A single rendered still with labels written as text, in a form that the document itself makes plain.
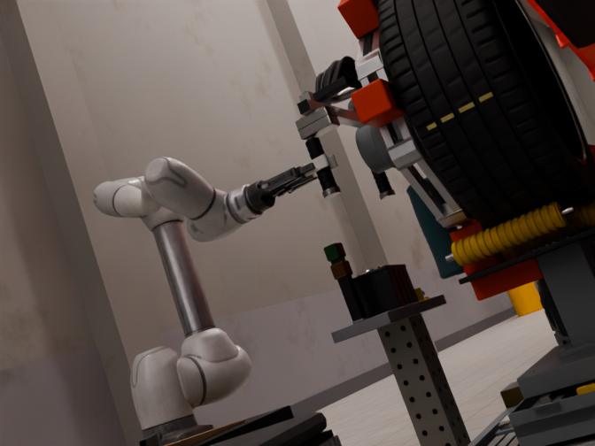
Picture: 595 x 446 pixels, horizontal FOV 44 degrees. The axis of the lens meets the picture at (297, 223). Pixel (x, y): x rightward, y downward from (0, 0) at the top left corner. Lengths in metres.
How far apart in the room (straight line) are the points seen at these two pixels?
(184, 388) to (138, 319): 2.43
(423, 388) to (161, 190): 0.87
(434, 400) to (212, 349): 0.69
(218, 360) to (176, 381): 0.16
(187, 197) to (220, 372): 0.66
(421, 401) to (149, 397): 0.76
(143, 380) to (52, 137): 2.87
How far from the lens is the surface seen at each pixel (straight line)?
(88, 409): 4.48
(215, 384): 2.24
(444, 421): 2.04
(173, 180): 1.77
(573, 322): 1.71
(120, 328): 4.47
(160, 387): 2.14
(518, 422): 1.58
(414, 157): 1.57
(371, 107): 1.51
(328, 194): 1.73
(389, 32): 1.58
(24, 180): 4.78
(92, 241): 4.56
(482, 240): 1.64
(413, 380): 2.04
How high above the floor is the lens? 0.41
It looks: 10 degrees up
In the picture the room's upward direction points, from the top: 20 degrees counter-clockwise
